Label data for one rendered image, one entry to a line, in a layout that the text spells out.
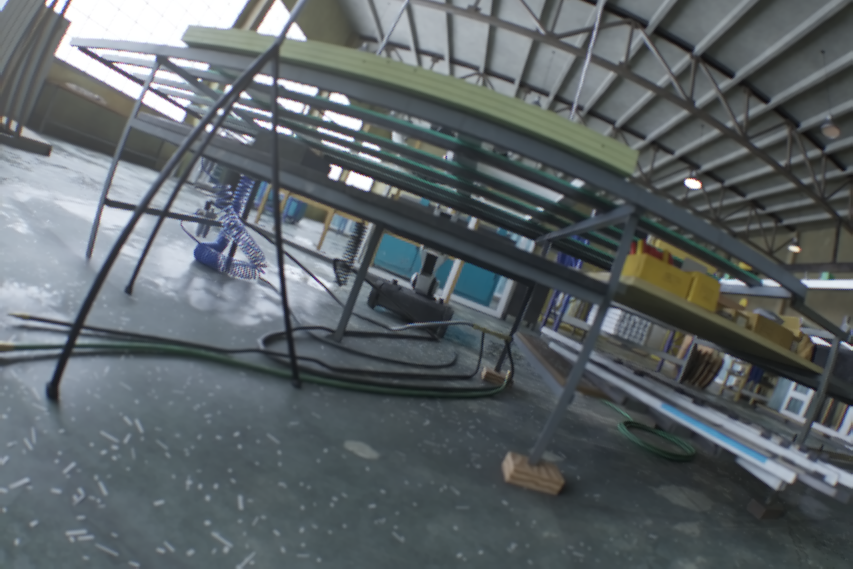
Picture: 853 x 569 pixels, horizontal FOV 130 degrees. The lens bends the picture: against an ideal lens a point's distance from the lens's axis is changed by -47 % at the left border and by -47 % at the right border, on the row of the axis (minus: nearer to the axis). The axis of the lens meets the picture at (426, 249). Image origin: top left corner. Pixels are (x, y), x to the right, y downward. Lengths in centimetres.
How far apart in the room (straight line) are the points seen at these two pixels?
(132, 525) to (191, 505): 11
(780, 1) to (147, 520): 1070
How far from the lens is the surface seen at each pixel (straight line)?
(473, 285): 586
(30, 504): 64
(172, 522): 63
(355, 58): 105
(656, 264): 111
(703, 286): 120
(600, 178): 98
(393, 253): 592
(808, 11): 1052
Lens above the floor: 49
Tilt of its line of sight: 1 degrees up
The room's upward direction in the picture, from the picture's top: 21 degrees clockwise
